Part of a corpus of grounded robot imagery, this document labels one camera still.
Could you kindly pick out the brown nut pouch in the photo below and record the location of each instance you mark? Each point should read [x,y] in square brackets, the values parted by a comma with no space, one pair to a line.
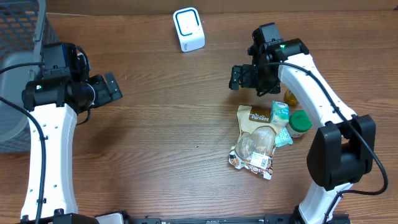
[257,132]

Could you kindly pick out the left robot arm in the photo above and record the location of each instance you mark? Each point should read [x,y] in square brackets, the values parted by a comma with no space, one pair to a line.
[53,102]

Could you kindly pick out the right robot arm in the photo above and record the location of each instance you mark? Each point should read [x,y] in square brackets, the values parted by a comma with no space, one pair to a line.
[343,148]

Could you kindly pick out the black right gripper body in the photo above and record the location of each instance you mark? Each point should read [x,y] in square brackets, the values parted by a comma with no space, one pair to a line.
[259,79]

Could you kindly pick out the teal snack packet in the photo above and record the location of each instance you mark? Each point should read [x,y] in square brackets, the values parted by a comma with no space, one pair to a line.
[283,138]

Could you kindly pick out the yellow drink bottle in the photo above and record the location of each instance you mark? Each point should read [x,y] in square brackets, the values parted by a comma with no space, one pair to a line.
[290,99]

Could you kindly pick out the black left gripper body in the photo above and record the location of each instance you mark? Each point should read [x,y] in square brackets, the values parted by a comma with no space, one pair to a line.
[111,88]

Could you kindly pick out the grey plastic mesh basket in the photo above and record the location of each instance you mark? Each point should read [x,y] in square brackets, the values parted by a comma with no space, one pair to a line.
[25,29]

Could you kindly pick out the teal tissue pack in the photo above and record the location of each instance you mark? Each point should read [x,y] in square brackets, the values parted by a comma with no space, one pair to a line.
[279,113]

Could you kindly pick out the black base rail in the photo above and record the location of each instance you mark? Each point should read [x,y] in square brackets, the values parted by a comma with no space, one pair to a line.
[123,217]

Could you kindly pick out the white barcode scanner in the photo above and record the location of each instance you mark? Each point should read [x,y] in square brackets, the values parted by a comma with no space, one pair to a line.
[189,29]

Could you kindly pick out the green lid jar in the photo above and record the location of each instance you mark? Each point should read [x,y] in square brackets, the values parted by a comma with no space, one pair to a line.
[299,123]

